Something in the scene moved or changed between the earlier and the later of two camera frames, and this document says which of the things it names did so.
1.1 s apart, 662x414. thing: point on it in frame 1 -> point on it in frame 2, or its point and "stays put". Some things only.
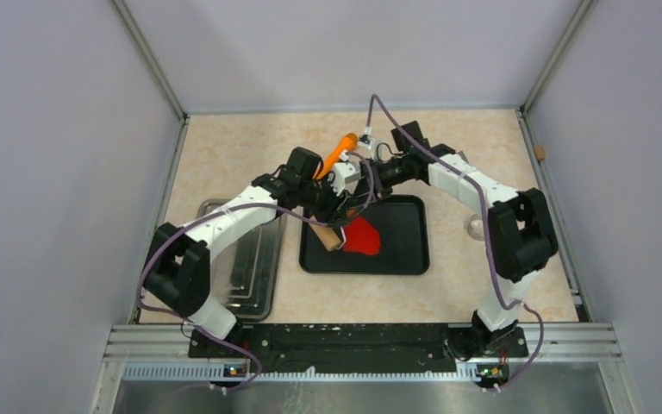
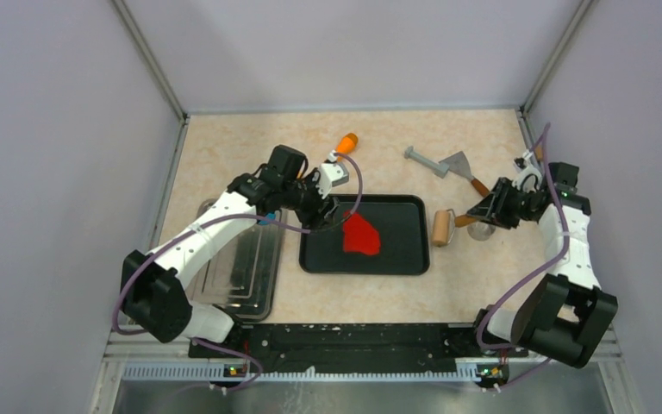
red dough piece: (361, 236) stays put
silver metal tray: (246, 271) stays put
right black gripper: (373, 170) -> (492, 209)
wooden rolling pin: (327, 235) -> (444, 224)
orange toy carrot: (348, 142) stays put
